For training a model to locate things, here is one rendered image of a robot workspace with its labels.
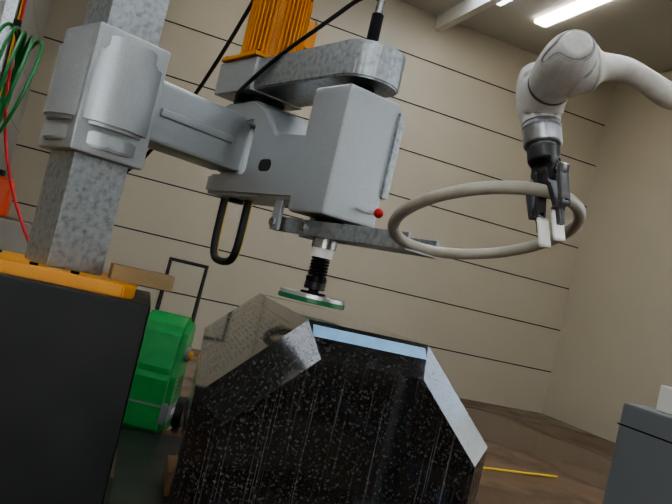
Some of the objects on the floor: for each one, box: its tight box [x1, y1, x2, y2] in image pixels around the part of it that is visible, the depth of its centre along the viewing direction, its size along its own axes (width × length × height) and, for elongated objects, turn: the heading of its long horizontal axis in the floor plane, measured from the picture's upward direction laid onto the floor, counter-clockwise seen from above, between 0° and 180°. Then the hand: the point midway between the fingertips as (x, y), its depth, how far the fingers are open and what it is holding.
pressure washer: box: [122, 257, 209, 433], centre depth 375 cm, size 35×35×87 cm
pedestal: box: [0, 272, 151, 504], centre depth 238 cm, size 66×66×74 cm
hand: (550, 230), depth 161 cm, fingers closed on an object, 4 cm apart
